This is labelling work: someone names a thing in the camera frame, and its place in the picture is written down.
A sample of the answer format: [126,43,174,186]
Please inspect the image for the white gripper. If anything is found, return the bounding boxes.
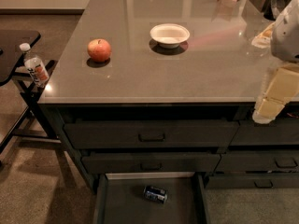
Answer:
[251,0,299,124]

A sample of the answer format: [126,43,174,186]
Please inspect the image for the blue pepsi can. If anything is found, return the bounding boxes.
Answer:
[143,186,167,203]

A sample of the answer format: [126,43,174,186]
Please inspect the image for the dark top right drawer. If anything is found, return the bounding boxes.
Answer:
[231,119,299,146]

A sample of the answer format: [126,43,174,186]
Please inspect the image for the dark middle right drawer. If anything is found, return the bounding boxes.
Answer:
[216,150,299,172]

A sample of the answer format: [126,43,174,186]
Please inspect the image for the dark top left drawer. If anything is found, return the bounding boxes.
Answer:
[64,120,239,149]

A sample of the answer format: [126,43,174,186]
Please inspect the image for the grey counter cabinet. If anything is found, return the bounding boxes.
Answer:
[40,0,298,188]

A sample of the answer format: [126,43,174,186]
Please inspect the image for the dark bottom right drawer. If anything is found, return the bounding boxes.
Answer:
[204,173,299,189]

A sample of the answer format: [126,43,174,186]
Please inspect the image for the open dark bottom drawer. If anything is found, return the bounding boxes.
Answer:
[93,173,211,224]

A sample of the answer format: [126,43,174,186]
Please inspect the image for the dark middle left drawer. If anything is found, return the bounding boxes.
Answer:
[81,152,221,174]

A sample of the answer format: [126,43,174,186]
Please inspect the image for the white paper bowl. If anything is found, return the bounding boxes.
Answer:
[149,23,190,49]

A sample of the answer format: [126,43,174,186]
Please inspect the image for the red apple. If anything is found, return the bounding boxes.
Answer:
[87,38,111,63]

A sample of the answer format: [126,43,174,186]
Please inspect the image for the clear plastic water bottle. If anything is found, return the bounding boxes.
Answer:
[20,43,50,88]

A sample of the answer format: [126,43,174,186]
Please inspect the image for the black side table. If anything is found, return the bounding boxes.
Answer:
[0,30,57,152]

